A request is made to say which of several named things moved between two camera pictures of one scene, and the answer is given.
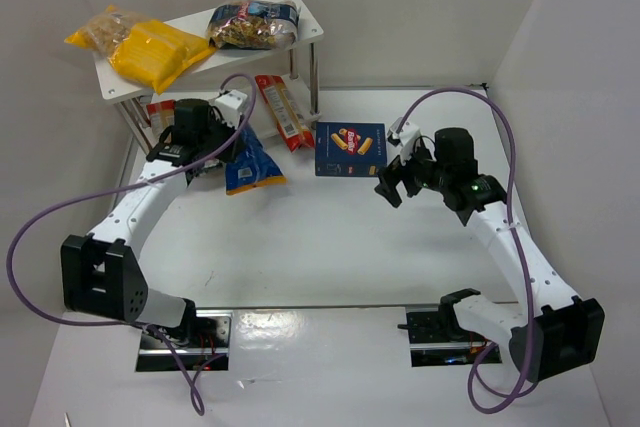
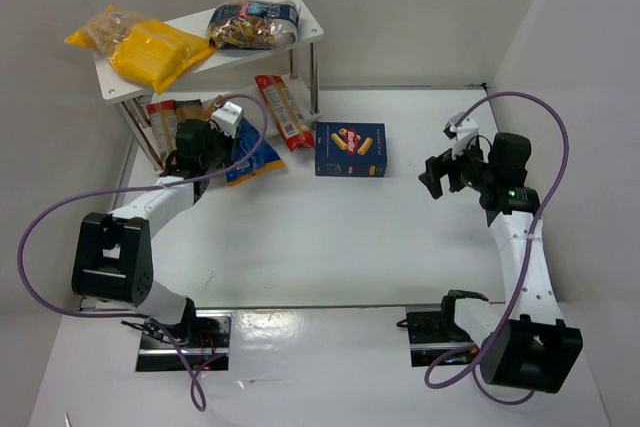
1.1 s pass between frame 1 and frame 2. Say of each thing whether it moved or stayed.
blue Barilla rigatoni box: stayed
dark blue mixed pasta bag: stayed
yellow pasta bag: stayed
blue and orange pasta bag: moved
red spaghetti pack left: stayed
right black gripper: moved
